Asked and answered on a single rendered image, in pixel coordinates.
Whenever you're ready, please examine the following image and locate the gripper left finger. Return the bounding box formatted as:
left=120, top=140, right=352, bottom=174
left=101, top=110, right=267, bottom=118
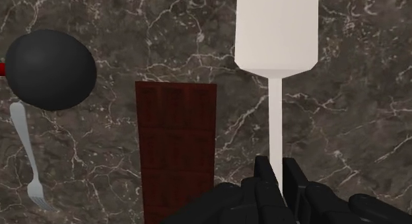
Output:
left=160, top=155, right=292, bottom=224

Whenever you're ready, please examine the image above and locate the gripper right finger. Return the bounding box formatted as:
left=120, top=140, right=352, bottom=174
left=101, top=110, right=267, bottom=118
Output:
left=282, top=157, right=412, bottom=224

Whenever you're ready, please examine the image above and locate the white spatula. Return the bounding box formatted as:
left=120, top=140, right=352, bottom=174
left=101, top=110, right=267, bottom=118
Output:
left=234, top=0, right=320, bottom=197

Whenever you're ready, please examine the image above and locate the dark brown chocolate bar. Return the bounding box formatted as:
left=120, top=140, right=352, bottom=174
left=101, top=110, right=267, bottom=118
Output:
left=135, top=81, right=218, bottom=224

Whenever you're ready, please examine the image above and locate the silver fork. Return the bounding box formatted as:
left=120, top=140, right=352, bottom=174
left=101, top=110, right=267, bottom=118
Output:
left=9, top=101, right=56, bottom=212

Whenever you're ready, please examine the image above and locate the black round bowl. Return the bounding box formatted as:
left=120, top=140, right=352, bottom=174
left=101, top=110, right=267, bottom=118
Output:
left=5, top=29, right=98, bottom=112

